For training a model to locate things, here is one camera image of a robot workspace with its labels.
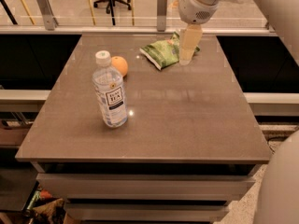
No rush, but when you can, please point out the grey drawer cabinet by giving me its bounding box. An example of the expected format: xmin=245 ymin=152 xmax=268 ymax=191
xmin=36 ymin=173 xmax=255 ymax=223

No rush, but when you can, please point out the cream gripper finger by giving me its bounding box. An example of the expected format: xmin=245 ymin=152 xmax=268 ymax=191
xmin=179 ymin=24 xmax=203 ymax=65

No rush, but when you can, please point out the metal railing post middle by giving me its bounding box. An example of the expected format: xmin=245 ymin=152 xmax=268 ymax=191
xmin=157 ymin=0 xmax=167 ymax=32

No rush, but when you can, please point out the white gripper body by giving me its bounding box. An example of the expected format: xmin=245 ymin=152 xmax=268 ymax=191
xmin=178 ymin=0 xmax=218 ymax=24

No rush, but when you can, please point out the orange fruit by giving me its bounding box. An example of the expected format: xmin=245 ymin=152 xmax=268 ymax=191
xmin=111 ymin=56 xmax=128 ymax=77

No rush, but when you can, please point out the brown paper bag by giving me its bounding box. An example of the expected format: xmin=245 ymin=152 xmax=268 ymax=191
xmin=33 ymin=198 xmax=64 ymax=224

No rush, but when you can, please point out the clear plastic tea bottle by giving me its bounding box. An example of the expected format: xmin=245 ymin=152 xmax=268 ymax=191
xmin=92 ymin=50 xmax=128 ymax=128

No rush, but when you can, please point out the metal railing post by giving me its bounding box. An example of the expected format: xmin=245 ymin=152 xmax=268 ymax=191
xmin=157 ymin=0 xmax=167 ymax=32
xmin=36 ymin=0 xmax=58 ymax=31

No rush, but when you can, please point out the green jalapeno chip bag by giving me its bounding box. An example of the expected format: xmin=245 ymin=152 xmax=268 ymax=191
xmin=139 ymin=31 xmax=200 ymax=70

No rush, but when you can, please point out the metal railing post left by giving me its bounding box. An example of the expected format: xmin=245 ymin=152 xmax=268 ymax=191
xmin=36 ymin=0 xmax=58 ymax=31

